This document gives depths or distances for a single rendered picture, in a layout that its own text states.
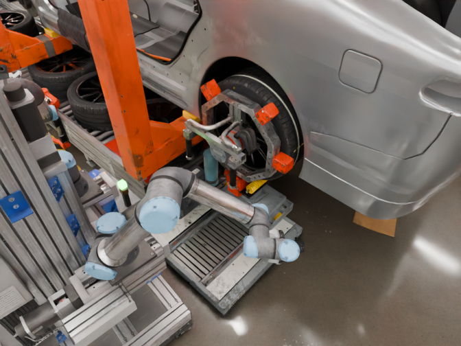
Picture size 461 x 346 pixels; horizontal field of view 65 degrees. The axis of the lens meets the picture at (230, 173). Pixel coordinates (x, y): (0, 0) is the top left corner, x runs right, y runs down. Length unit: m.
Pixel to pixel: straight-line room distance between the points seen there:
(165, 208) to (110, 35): 1.00
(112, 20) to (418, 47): 1.27
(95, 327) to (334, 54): 1.47
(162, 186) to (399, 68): 0.95
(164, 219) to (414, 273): 2.05
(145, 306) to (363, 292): 1.37
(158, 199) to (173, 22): 2.62
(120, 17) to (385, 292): 2.22
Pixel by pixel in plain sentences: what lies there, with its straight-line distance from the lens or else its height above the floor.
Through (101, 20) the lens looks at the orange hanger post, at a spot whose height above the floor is 1.54.
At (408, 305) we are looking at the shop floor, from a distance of 2.69.
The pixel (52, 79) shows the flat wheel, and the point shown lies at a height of 0.48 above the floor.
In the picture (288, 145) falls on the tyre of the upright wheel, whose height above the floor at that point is 0.94.
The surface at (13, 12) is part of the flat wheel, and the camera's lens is 5.31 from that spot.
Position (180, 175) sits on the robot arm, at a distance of 1.21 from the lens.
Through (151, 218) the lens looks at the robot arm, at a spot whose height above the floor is 1.33.
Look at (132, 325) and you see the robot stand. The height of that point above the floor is 0.23.
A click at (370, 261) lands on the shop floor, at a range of 2.76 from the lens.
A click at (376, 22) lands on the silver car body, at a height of 1.65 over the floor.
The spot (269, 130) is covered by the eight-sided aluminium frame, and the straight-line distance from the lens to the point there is 1.95.
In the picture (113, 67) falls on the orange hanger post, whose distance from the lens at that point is 1.92.
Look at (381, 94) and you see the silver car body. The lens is 1.59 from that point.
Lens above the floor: 2.20
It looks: 45 degrees down
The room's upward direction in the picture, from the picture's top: 1 degrees clockwise
